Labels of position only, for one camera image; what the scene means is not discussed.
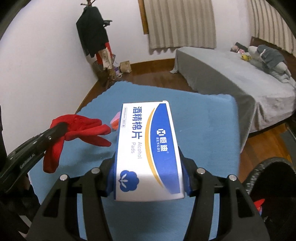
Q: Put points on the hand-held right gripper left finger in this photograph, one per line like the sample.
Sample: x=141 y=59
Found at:
x=109 y=183

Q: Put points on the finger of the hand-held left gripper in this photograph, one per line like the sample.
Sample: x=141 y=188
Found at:
x=56 y=132

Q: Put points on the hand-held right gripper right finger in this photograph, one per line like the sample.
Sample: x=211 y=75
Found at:
x=186 y=183

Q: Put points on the white and blue box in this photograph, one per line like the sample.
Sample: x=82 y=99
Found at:
x=148 y=150

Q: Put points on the pink face mask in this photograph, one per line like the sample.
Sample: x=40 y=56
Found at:
x=115 y=117

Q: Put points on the black lined trash bin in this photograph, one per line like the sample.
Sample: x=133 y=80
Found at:
x=266 y=171

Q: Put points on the blue scalloped mat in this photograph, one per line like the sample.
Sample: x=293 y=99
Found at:
x=198 y=129

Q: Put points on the wooden coat rack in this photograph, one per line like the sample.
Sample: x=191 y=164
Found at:
x=108 y=80

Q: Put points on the checked basket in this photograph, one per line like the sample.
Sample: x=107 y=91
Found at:
x=98 y=66

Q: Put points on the red hanging garment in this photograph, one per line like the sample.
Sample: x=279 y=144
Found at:
x=100 y=58

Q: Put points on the purple and white bag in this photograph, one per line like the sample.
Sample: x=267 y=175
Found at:
x=117 y=71

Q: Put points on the patterned hanging cloth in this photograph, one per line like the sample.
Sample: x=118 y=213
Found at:
x=107 y=59

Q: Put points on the brown paper bag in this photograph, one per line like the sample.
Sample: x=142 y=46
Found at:
x=125 y=66

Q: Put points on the black coat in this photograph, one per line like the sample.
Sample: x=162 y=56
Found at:
x=91 y=32

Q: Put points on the bed with grey sheet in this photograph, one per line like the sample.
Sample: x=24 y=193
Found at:
x=219 y=76

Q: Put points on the yellow plush toy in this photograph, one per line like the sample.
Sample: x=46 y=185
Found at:
x=245 y=57

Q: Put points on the small doll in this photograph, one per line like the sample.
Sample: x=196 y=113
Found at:
x=238 y=49

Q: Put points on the folded light grey quilt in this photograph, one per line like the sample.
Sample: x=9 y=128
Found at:
x=281 y=69

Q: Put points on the black pillow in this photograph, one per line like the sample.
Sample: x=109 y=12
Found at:
x=240 y=44

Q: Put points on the dark grey garment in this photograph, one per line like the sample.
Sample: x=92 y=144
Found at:
x=271 y=56

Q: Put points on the wide beige curtain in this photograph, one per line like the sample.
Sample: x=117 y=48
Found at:
x=180 y=23

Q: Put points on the brown wooden headboard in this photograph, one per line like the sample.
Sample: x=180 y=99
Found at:
x=272 y=44

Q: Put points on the narrow beige curtain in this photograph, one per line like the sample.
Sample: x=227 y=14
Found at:
x=270 y=20

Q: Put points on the wooden window frame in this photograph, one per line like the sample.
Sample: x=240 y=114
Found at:
x=143 y=18

